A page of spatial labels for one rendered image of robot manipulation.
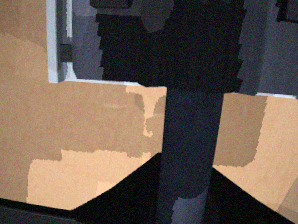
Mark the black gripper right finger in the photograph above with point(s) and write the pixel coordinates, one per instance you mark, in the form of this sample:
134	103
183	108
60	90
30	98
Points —
229	204

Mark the dark blue-grey cylindrical shaft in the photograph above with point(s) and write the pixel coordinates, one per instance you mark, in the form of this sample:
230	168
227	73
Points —
189	139

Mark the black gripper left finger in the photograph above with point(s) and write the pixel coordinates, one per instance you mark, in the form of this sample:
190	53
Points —
132	201

